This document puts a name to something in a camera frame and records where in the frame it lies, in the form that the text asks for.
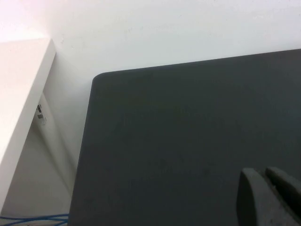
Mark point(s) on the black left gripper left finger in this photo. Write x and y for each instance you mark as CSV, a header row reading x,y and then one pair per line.
x,y
256,202

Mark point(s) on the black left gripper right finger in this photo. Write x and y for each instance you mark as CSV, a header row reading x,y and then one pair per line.
x,y
291,193

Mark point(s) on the white side cabinet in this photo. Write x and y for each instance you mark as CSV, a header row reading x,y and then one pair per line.
x,y
23,82

